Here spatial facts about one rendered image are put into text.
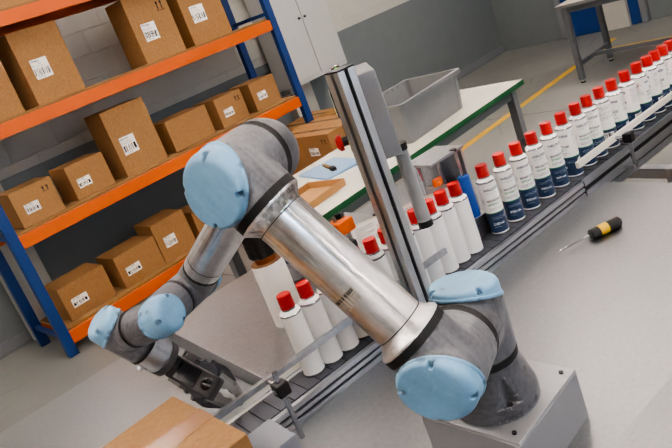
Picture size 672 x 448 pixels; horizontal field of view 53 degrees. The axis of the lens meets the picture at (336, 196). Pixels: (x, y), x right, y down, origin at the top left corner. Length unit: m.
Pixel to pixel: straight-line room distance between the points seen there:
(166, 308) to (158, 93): 5.09
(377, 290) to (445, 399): 0.18
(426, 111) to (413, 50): 5.02
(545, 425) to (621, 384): 0.23
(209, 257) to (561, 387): 0.65
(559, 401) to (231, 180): 0.65
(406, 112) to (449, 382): 2.58
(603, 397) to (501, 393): 0.25
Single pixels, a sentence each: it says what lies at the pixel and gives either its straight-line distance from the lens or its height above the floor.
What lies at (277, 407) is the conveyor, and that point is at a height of 0.88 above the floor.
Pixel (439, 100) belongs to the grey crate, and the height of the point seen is 0.92.
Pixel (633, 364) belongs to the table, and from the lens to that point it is 1.41.
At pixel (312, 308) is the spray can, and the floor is 1.03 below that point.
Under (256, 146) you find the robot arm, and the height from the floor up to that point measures 1.48.
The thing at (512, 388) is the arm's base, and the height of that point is 0.98.
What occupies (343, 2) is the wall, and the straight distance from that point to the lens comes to 7.87.
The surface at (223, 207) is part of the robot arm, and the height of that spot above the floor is 1.43.
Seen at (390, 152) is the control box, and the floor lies 1.30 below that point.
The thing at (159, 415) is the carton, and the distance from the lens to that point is 1.20.
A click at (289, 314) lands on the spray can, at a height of 1.04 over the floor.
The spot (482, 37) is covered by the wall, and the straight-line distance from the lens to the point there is 9.79.
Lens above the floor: 1.65
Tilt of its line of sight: 16 degrees down
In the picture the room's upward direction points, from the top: 21 degrees counter-clockwise
